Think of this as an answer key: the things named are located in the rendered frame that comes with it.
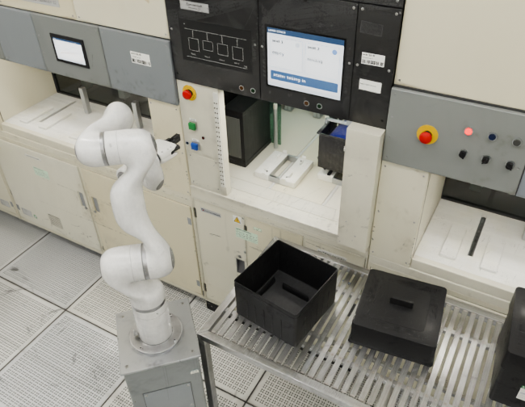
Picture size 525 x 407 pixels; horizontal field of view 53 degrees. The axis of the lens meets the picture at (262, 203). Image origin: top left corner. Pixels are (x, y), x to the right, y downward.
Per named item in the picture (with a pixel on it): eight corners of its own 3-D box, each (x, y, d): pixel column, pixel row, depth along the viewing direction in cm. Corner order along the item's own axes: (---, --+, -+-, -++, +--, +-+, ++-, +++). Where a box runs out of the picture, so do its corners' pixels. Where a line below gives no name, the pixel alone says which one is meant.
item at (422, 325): (347, 341, 187) (350, 317, 179) (367, 284, 208) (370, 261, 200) (432, 367, 178) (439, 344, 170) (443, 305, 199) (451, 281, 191)
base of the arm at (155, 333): (132, 361, 183) (122, 327, 172) (128, 319, 198) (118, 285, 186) (186, 347, 187) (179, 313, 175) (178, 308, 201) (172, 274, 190)
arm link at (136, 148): (128, 270, 177) (176, 263, 179) (125, 290, 166) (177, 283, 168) (98, 127, 156) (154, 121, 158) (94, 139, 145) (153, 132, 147)
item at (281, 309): (278, 269, 216) (278, 238, 205) (336, 300, 203) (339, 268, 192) (234, 312, 199) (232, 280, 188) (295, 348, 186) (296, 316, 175)
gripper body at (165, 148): (141, 163, 208) (159, 149, 215) (162, 169, 204) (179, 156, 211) (138, 147, 203) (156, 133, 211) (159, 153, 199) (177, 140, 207)
